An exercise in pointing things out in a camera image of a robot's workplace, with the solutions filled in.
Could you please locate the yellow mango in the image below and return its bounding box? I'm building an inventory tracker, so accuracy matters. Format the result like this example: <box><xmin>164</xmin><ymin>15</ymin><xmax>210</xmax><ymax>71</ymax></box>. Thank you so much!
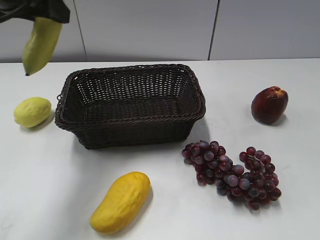
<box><xmin>89</xmin><ymin>171</ymin><xmax>151</xmax><ymax>234</ymax></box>

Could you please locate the yellow banana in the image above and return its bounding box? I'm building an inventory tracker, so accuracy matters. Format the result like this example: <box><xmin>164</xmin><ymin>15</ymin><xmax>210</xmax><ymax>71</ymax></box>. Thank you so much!
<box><xmin>22</xmin><ymin>17</ymin><xmax>63</xmax><ymax>76</ymax></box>

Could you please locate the dark brown wicker basket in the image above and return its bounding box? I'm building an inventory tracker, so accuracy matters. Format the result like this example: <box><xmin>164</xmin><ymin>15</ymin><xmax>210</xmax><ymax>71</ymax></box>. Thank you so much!
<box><xmin>55</xmin><ymin>64</ymin><xmax>206</xmax><ymax>149</ymax></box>

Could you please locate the dark red apple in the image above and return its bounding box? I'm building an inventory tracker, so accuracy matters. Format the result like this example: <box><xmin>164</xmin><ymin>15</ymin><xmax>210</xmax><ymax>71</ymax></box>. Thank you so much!
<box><xmin>251</xmin><ymin>86</ymin><xmax>289</xmax><ymax>125</ymax></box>

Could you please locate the purple grape bunch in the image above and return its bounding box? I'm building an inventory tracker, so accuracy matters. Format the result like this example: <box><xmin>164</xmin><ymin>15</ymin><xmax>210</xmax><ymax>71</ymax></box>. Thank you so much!
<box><xmin>181</xmin><ymin>140</ymin><xmax>282</xmax><ymax>211</ymax></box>

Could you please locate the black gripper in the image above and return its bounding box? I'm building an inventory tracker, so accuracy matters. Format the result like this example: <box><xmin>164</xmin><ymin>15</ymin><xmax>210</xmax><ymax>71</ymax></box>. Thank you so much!
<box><xmin>0</xmin><ymin>0</ymin><xmax>71</xmax><ymax>24</ymax></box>

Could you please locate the yellow-green lemon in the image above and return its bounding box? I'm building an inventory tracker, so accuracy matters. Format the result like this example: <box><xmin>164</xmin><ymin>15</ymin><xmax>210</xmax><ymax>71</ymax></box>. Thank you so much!
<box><xmin>13</xmin><ymin>97</ymin><xmax>52</xmax><ymax>128</ymax></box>

